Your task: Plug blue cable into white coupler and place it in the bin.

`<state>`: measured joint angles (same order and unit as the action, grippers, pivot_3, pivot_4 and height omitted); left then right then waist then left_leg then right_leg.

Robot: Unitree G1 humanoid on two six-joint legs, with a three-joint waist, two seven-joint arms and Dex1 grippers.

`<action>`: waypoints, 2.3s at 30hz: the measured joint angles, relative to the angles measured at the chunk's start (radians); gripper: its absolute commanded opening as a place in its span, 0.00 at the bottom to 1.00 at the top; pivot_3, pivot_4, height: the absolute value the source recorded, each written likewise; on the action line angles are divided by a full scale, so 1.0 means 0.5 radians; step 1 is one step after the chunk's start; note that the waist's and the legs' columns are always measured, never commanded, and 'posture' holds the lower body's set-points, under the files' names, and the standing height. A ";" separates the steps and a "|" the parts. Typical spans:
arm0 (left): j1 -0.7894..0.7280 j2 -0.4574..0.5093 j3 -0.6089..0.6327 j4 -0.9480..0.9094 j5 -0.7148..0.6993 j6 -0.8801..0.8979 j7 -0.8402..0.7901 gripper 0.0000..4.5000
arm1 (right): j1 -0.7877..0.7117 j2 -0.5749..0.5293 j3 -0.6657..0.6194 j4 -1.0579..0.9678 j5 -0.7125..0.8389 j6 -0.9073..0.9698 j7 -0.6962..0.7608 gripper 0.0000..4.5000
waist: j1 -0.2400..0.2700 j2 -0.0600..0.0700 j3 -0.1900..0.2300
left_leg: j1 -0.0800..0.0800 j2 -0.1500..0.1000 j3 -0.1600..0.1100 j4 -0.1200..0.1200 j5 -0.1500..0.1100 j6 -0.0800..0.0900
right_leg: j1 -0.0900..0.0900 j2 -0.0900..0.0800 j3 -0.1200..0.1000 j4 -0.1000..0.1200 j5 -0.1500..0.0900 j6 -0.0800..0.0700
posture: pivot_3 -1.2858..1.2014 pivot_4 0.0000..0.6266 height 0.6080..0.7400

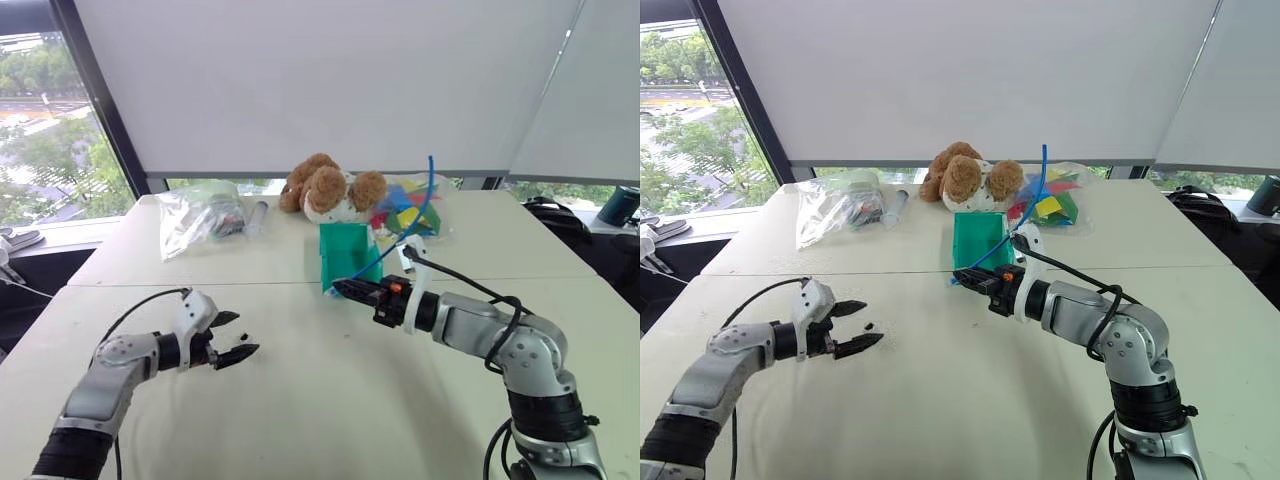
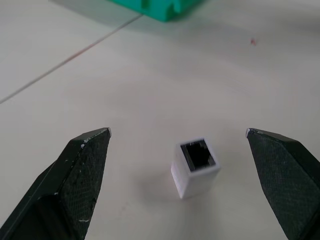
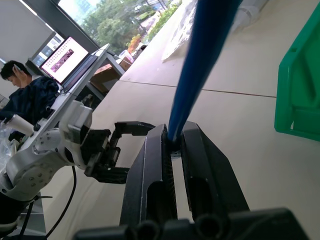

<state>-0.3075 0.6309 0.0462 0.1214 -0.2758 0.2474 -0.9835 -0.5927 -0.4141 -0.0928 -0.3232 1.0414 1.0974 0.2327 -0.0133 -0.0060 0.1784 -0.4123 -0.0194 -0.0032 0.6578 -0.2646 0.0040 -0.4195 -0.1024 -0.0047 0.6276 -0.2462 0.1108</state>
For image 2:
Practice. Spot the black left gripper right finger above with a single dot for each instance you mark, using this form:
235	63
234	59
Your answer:
282	180

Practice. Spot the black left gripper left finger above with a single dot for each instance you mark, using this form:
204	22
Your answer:
75	180

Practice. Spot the white ethernet coupler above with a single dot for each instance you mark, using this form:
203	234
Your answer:
197	181

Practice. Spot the green plastic bin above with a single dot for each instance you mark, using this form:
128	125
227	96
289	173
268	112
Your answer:
160	8

